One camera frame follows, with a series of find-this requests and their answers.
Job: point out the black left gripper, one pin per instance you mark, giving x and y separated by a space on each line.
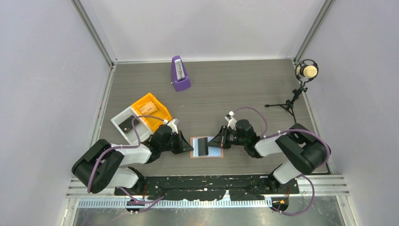
182 146

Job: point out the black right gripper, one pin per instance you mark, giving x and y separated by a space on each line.
220 140

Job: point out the orange leather card holder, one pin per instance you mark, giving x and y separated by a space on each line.
213 152

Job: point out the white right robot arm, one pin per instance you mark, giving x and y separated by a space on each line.
304 150

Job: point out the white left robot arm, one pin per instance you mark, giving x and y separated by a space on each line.
105 164

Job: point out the card in yellow bin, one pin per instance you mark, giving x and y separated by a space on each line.
148 108

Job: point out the black card in white bin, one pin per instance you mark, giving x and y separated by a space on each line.
127 125

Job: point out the yellow plastic bin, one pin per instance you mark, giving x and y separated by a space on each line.
162 112

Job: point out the white plastic bin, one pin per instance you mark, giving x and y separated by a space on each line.
139 132

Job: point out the purple metronome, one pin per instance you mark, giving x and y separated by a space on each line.
179 77

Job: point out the black microphone tripod stand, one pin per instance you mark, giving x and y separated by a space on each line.
288 106

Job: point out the beige foam microphone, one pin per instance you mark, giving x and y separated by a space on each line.
306 69

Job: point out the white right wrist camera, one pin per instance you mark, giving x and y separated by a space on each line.
231 121

